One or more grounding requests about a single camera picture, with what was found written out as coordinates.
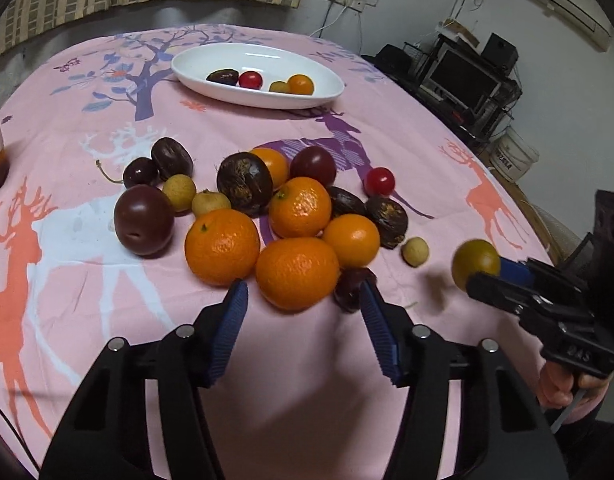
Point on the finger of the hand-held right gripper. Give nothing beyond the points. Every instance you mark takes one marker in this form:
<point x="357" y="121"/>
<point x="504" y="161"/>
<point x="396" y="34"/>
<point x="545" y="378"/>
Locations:
<point x="492" y="287"/>
<point x="514" y="269"/>

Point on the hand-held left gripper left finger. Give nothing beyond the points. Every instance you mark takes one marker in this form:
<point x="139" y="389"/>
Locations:
<point x="229" y="330"/>

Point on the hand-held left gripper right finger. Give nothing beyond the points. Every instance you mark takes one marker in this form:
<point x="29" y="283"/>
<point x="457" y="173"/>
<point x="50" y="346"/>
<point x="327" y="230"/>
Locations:
<point x="379" y="335"/>

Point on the round olive green fruit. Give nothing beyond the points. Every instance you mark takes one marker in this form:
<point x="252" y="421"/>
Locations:
<point x="474" y="260"/>

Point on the dark red cherry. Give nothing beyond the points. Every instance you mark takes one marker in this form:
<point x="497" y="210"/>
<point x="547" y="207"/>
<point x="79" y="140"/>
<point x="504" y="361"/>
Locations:
<point x="141" y="171"/>
<point x="352" y="285"/>

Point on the tan longan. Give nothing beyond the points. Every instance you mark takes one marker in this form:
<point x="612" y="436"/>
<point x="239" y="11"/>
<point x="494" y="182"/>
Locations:
<point x="179" y="192"/>
<point x="279" y="87"/>
<point x="210" y="203"/>
<point x="416" y="251"/>

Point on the dark brown water chestnut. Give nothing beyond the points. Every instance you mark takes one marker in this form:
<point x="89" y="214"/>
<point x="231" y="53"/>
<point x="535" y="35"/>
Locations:
<point x="347" y="202"/>
<point x="172" y="157"/>
<point x="387" y="215"/>
<point x="223" y="77"/>
<point x="244" y="185"/>

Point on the dark purple plum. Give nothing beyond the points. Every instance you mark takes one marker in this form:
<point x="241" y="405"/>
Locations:
<point x="313" y="165"/>
<point x="143" y="220"/>

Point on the red cherry tomato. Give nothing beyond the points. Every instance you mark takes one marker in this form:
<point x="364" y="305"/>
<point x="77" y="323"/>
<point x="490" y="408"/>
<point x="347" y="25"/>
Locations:
<point x="250" y="80"/>
<point x="379" y="181"/>

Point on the white oval plate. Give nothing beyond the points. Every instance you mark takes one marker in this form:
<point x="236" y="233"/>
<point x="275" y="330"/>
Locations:
<point x="247" y="60"/>

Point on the person's right hand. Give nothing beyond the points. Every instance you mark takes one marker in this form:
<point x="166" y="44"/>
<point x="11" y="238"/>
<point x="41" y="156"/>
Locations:
<point x="557" y="385"/>

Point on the beige wicker chair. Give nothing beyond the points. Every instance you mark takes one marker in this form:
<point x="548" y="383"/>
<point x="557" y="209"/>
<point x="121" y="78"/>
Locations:
<point x="552" y="225"/>

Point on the white plastic bucket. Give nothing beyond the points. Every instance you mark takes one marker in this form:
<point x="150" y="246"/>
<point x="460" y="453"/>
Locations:
<point x="512" y="152"/>

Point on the black television stand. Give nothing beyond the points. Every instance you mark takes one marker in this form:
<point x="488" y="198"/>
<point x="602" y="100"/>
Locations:
<point x="507" y="105"/>

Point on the pink deer print tablecloth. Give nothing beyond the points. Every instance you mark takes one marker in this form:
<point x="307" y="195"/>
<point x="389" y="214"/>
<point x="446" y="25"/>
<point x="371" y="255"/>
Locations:
<point x="412" y="125"/>

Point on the black television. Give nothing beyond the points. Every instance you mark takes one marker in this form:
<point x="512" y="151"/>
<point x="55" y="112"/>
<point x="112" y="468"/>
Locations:
<point x="459" y="80"/>

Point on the black speaker box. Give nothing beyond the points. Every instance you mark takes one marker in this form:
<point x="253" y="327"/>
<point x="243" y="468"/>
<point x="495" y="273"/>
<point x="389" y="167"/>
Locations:
<point x="499" y="51"/>

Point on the cardboard box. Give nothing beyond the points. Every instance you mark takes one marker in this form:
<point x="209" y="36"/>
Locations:
<point x="457" y="27"/>

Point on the small orange mandarin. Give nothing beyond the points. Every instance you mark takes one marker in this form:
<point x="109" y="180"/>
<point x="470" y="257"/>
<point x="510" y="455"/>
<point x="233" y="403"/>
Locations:
<point x="302" y="85"/>

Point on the white wall outlet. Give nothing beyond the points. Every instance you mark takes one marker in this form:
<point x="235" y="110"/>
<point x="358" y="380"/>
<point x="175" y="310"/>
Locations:
<point x="354" y="2"/>

